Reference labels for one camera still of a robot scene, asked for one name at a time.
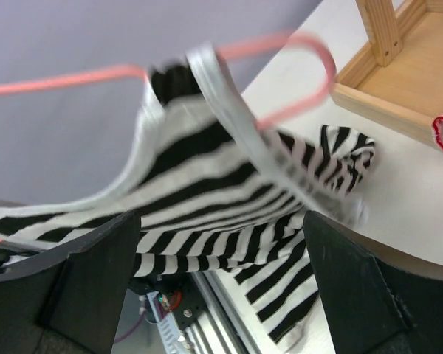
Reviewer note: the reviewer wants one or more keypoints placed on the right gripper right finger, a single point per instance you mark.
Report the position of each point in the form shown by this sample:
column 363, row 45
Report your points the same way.
column 376, row 299

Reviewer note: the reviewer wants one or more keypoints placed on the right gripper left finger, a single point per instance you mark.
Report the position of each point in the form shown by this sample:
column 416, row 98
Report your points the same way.
column 68, row 299

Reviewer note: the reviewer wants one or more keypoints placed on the black white striped tank top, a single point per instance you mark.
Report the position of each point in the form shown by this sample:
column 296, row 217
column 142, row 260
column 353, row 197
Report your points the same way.
column 215, row 191

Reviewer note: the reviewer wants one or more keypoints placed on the wooden clothes rack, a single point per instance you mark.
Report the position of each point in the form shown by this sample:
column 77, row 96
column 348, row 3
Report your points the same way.
column 396, row 79

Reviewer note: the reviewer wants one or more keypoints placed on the white slotted cable duct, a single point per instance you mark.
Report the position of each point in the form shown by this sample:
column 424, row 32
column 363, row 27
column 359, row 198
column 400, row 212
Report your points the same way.
column 154, row 308

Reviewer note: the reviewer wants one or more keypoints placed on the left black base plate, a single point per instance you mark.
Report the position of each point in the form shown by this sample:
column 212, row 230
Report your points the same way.
column 184, row 300

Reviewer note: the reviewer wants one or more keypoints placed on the aluminium mounting rail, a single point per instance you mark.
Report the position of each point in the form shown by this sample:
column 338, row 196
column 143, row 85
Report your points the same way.
column 219, row 328

